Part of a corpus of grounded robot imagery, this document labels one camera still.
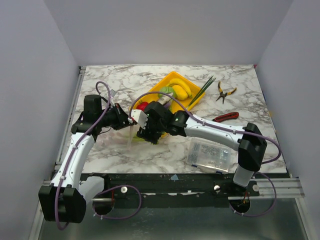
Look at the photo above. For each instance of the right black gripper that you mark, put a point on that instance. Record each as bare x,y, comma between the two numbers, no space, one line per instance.
149,130

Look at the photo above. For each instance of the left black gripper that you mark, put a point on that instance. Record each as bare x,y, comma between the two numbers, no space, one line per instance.
122,121

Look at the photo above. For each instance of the clear zip top bag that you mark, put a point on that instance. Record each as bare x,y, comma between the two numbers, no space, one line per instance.
122,137

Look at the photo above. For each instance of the celery stalk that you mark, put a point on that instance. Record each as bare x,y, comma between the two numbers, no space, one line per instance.
137,139

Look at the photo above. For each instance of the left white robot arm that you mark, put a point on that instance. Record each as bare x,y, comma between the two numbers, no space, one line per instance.
65,199

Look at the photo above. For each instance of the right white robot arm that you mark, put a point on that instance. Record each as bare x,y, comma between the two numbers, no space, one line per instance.
248,141

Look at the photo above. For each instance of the red tomato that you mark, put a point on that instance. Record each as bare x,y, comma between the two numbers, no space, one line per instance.
141,106

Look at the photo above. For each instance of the green cabbage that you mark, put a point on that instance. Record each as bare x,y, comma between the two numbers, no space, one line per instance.
168,90

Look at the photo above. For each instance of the yellow plastic tray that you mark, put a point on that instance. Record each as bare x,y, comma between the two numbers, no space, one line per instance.
176,104

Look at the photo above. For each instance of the yellow banana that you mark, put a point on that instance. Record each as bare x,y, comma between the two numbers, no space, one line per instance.
180,82

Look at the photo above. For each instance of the clear plastic screw box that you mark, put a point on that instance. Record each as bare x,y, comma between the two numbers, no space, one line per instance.
209,156

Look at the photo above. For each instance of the green chives bunch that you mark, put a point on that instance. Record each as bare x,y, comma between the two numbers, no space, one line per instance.
201,91

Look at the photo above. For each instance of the red utility knife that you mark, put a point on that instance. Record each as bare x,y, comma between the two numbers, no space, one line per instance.
226,117

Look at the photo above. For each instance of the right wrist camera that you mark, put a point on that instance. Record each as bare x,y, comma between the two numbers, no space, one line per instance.
139,117

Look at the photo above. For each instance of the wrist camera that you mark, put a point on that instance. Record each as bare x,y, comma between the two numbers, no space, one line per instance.
139,117
112,93

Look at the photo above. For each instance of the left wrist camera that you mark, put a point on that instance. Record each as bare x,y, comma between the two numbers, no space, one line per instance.
112,93

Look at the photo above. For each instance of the yellow handled pliers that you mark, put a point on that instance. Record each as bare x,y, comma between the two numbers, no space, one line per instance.
222,94

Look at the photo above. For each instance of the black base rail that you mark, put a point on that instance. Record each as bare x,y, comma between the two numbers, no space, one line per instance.
170,190

